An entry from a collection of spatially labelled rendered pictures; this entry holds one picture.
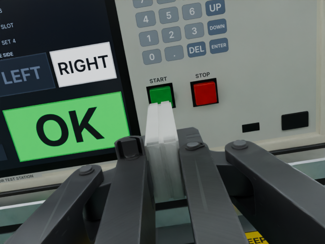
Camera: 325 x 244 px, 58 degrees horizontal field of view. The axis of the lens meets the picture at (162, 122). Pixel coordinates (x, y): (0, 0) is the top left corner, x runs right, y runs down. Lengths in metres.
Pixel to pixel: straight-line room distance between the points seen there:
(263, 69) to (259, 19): 0.04
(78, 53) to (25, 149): 0.10
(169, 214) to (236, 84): 0.13
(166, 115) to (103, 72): 0.11
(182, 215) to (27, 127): 0.16
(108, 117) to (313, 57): 0.18
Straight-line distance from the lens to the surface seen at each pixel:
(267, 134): 0.29
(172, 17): 0.25
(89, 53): 0.26
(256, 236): 0.27
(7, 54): 0.28
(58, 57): 0.26
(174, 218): 0.27
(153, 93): 0.25
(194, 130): 0.15
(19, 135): 0.29
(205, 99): 0.25
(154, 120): 0.16
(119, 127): 0.27
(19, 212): 0.30
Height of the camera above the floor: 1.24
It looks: 18 degrees down
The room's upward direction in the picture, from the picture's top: 10 degrees counter-clockwise
